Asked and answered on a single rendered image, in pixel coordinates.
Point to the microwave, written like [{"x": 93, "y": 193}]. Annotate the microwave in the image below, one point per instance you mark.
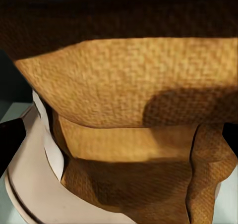
[{"x": 30, "y": 193}]

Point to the popcorn bag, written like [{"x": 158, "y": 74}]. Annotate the popcorn bag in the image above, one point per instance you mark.
[{"x": 134, "y": 95}]

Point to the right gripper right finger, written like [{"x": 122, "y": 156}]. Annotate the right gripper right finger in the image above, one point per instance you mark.
[{"x": 230, "y": 134}]

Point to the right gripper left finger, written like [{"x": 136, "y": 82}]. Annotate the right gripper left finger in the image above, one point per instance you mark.
[{"x": 12, "y": 134}]

